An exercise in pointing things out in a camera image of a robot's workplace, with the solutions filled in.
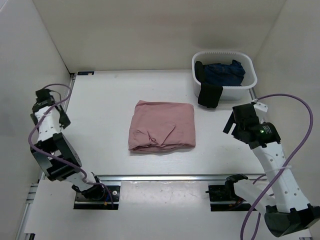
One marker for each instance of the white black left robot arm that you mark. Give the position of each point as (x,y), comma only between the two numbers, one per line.
(54,154)

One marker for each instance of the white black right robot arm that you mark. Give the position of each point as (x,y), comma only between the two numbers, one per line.
(288,210)

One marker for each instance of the pink trousers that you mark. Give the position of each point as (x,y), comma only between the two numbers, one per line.
(161,126)

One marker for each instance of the white plastic basin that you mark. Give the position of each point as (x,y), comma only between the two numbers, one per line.
(226,57)

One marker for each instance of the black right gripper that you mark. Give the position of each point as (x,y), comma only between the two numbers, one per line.
(228,126)

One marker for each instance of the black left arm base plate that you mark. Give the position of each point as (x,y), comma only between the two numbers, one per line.
(102,202)

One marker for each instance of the aluminium table frame rail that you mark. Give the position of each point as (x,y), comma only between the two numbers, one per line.
(162,195)

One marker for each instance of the dark blue garment in basin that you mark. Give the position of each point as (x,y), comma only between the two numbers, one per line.
(229,75)

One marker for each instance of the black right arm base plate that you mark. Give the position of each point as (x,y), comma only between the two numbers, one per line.
(222,197)

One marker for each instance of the black garment over basin edge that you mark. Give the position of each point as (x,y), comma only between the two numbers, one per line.
(210,89)

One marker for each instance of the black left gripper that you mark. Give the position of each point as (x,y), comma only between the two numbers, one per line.
(64,120)

